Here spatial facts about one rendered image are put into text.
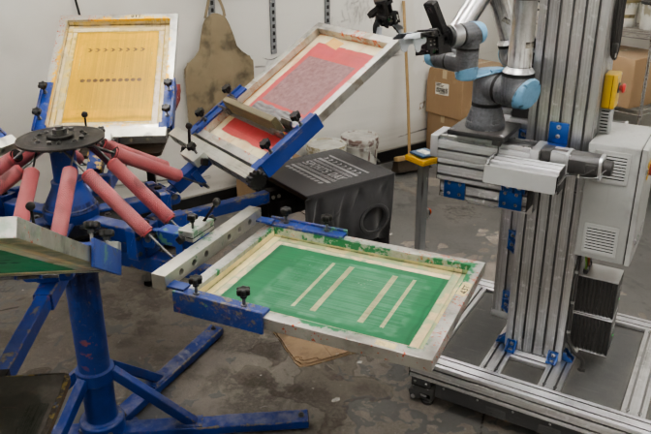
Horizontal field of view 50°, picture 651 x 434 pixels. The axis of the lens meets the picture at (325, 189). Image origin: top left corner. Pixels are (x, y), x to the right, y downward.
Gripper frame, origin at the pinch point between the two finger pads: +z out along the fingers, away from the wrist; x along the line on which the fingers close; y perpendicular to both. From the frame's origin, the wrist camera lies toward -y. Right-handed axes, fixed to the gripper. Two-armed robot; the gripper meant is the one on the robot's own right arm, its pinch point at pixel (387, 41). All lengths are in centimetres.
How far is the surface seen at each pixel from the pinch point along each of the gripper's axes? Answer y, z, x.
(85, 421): 0, 87, -188
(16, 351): 65, 1, -191
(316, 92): 10.2, 0.6, -48.6
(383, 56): 29.2, -8.5, -25.4
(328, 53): -6.6, -4.9, -27.7
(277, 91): -12, 2, -54
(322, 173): 4, 40, -53
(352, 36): 1.0, -10.5, -18.8
